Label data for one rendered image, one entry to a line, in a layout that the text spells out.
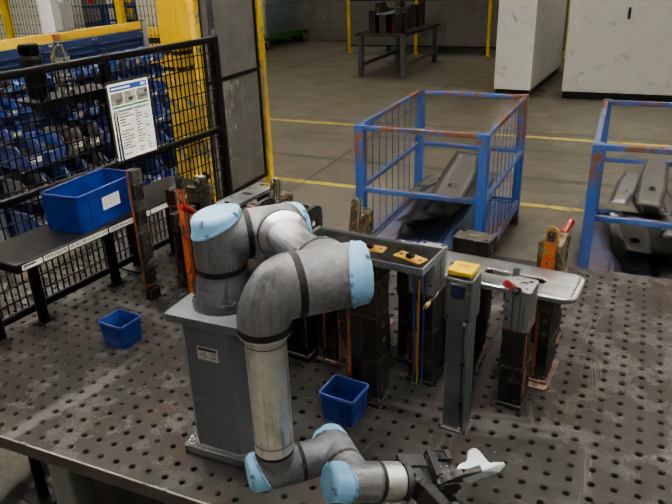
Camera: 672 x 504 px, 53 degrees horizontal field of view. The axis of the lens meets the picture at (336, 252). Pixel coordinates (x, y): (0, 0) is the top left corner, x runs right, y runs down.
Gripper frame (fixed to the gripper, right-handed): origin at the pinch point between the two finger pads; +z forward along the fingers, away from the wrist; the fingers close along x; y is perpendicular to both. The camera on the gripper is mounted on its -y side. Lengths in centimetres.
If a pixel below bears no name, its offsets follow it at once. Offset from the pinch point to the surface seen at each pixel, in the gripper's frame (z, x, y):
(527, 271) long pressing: 38, -11, 64
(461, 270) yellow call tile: 1.3, -22.1, 43.8
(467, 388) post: 13.6, 7.4, 34.2
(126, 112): -70, 20, 178
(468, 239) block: 30, -5, 85
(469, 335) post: 8.3, -7.4, 37.8
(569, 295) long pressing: 40, -16, 48
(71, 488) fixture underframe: -75, 71, 49
